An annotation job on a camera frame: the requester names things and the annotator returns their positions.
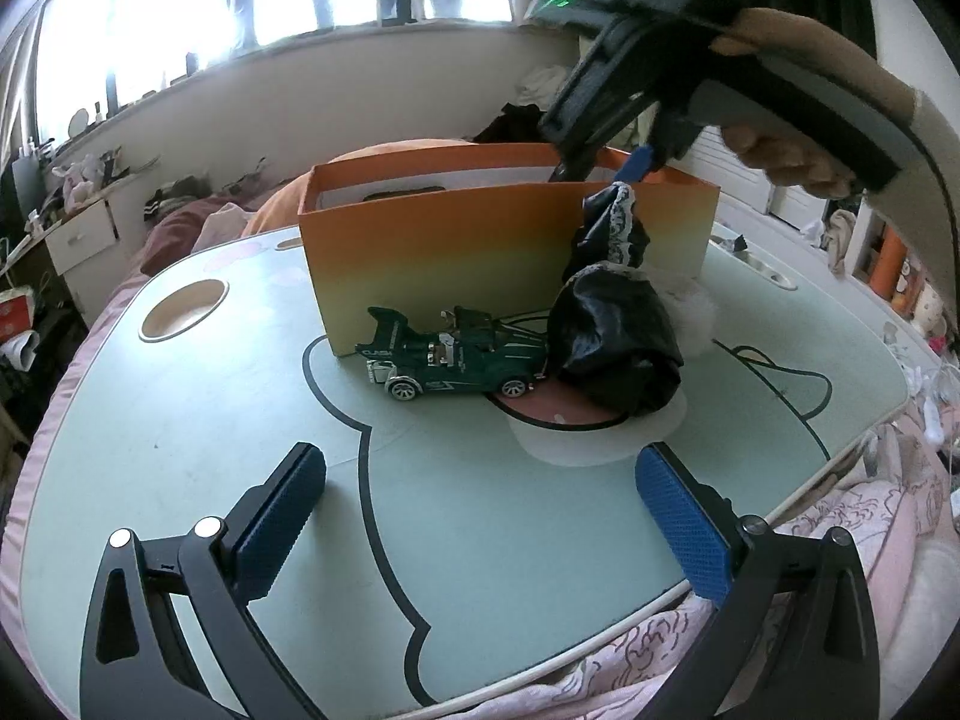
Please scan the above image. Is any black lace-trimmed cloth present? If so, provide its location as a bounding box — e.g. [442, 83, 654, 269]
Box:
[547, 182, 683, 416]

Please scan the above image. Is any green toy race car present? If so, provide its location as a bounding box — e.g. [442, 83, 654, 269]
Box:
[355, 305, 548, 401]

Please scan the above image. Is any orange gradient cardboard box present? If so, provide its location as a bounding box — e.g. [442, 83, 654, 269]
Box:
[296, 143, 723, 358]

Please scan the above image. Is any white drawer cabinet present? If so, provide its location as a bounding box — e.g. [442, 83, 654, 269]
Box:
[46, 200, 127, 327]

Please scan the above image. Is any dark red pillow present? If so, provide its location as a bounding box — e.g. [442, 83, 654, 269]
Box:
[139, 199, 224, 277]

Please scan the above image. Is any black clothes pile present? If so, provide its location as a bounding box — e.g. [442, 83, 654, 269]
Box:
[472, 103, 547, 145]

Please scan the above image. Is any person's right hand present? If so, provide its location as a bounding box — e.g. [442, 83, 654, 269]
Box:
[711, 8, 914, 200]

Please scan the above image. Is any white fluffy scrunchie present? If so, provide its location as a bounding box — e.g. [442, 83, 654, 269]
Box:
[658, 280, 718, 359]

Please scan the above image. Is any mint green lap desk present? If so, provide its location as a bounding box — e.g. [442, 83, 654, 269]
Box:
[10, 231, 908, 718]

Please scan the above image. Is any right forearm cream sleeve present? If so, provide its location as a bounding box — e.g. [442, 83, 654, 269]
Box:
[871, 0, 958, 304]

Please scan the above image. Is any small binder clip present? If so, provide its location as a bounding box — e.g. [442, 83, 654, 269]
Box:
[722, 236, 748, 254]

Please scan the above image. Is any orange round cushion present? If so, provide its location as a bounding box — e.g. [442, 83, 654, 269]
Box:
[241, 138, 470, 238]

